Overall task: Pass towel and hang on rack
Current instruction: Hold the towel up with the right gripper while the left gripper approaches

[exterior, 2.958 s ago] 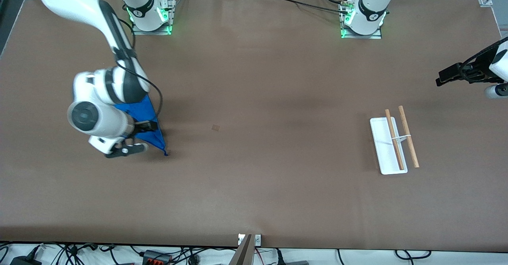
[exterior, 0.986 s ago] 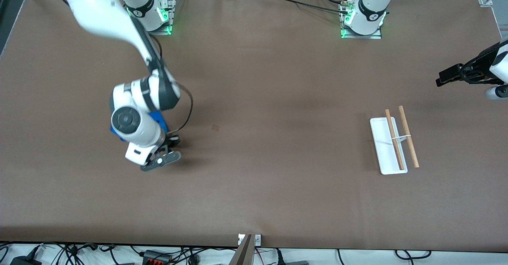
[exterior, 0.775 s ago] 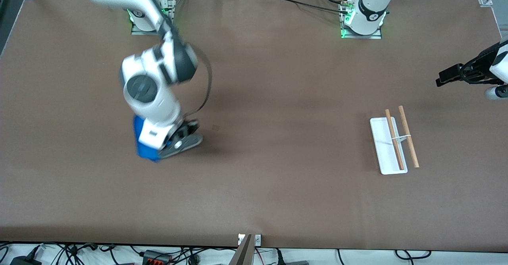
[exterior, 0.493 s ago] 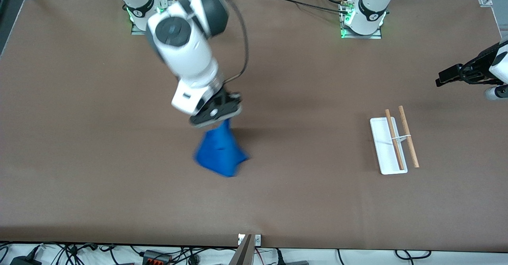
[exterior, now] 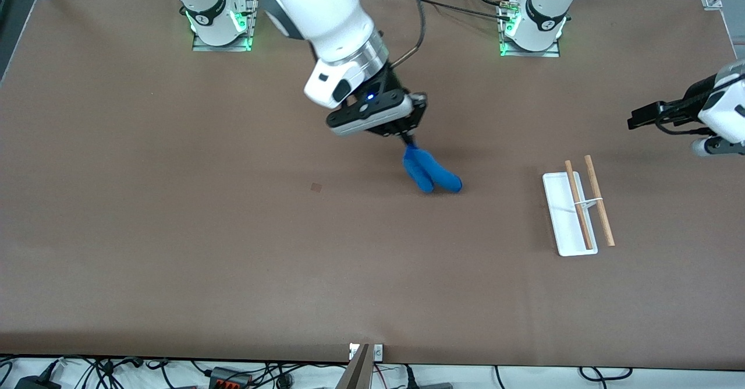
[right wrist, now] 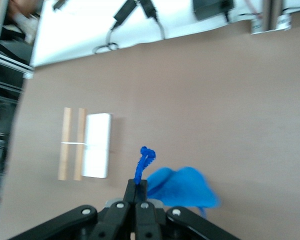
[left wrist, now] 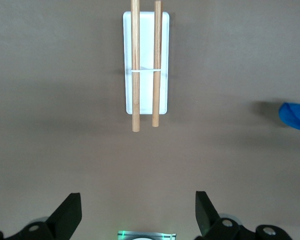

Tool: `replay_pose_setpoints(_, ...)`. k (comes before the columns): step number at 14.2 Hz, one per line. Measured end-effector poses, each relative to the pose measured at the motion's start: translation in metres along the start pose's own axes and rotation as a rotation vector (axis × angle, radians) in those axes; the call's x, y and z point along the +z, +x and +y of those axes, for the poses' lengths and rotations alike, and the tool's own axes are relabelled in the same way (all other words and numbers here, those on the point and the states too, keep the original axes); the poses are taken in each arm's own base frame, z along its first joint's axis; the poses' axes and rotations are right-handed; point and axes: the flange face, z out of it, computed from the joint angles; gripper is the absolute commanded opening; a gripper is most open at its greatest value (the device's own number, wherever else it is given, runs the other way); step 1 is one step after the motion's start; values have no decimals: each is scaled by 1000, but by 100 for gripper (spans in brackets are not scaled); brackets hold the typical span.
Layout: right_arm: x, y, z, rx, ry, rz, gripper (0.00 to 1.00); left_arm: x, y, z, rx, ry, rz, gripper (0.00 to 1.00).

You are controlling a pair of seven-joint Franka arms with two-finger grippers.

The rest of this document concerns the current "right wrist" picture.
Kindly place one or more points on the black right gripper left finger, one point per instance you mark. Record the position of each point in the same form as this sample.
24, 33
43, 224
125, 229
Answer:
110, 220

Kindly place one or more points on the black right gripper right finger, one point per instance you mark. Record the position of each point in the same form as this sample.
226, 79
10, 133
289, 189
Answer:
150, 220

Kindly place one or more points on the blue microfibre towel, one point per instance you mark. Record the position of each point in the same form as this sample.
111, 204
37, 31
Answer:
185, 187

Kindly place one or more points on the white towel rack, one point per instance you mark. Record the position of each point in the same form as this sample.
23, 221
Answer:
96, 145

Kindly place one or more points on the wooden rack rod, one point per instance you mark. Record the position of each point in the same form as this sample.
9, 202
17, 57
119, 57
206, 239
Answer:
65, 130

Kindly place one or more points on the slim black power adapter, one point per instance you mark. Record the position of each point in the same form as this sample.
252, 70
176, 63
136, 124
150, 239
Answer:
125, 11

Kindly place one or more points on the large black power adapter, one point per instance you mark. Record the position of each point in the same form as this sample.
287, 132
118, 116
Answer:
210, 8

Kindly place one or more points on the aluminium frame profile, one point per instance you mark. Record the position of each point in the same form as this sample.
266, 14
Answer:
12, 63

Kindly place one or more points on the silver pole bracket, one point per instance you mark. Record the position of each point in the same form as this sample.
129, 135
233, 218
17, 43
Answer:
257, 26

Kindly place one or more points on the grey camera pole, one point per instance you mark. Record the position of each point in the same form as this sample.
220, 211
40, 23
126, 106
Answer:
269, 12

